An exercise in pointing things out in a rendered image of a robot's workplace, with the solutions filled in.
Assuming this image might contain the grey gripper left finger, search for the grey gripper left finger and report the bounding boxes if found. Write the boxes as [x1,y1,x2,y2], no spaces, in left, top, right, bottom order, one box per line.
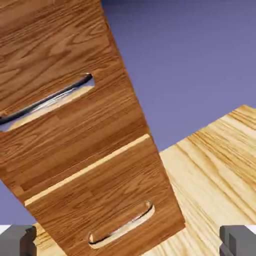
[0,224,37,256]

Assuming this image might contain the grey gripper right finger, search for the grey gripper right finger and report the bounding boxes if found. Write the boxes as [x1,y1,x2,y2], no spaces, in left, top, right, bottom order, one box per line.
[219,224,256,256]

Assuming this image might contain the small wooden drawer front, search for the small wooden drawer front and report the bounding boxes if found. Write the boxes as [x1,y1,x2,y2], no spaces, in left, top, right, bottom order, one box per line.
[24,134,186,256]

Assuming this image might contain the brown wooden cabinet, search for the brown wooden cabinet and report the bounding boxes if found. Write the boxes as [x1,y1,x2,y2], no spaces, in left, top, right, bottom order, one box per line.
[0,0,186,256]

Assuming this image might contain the large wooden drawer front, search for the large wooden drawer front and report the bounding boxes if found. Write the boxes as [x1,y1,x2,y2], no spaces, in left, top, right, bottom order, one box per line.
[0,0,151,192]

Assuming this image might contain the pale shiny curved handle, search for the pale shiny curved handle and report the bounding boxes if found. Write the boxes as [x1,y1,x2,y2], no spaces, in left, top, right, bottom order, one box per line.
[87,200,156,250]

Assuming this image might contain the dark shiny curved handle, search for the dark shiny curved handle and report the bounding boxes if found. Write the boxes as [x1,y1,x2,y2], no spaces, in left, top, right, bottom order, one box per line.
[0,72,96,133]

